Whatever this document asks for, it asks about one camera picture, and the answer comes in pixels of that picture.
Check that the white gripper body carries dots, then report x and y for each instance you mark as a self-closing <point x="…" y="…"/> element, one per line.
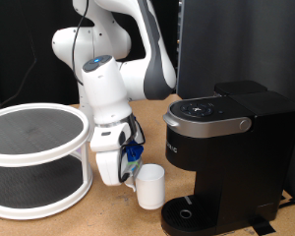
<point x="108" y="167"/>

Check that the black Keurig coffee machine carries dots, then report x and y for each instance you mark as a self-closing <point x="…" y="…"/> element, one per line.
<point x="246" y="164"/>

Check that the black tape strip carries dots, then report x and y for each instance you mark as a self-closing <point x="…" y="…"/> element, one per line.
<point x="264" y="226"/>
<point x="290" y="203"/>

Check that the white plastic mug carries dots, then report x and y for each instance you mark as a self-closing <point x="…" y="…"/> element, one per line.
<point x="150" y="187"/>

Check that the grey metal frame post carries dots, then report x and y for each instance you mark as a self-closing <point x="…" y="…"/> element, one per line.
<point x="181" y="32"/>

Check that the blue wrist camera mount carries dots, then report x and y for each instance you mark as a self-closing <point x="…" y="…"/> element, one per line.
<point x="134" y="154"/>

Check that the metallic gripper finger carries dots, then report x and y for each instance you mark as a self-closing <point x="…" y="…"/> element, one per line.
<point x="129" y="182"/>

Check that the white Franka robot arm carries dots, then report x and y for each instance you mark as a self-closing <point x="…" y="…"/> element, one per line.
<point x="105" y="91"/>

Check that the white two-tier turntable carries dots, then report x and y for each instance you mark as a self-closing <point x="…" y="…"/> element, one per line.
<point x="39" y="157"/>

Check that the black Keurig drip tray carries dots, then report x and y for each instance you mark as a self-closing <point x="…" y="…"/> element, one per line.
<point x="173" y="218"/>

